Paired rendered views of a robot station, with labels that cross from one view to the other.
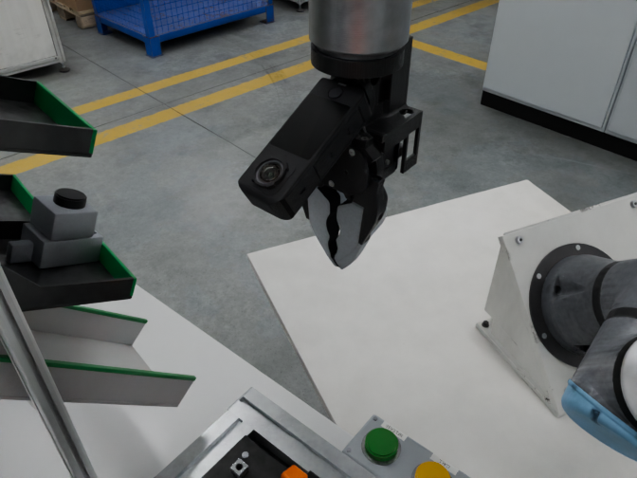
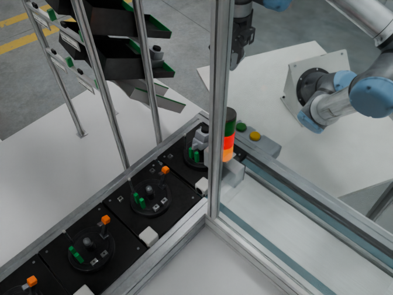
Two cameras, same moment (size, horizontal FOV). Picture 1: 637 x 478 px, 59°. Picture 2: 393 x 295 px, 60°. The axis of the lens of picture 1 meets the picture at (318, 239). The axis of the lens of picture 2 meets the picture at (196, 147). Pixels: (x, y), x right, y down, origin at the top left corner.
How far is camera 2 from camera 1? 0.69 m
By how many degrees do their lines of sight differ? 14
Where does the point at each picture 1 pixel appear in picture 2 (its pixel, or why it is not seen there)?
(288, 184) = not seen: hidden behind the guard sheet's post
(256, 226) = (192, 57)
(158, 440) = (171, 127)
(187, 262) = not seen: hidden behind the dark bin
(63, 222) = (156, 55)
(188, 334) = (176, 96)
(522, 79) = not seen: outside the picture
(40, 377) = (153, 96)
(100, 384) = (162, 102)
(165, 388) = (178, 106)
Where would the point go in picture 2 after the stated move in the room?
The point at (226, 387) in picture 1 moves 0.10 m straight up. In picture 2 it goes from (191, 113) to (190, 97)
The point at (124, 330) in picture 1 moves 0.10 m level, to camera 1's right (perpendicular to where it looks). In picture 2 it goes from (162, 90) to (186, 91)
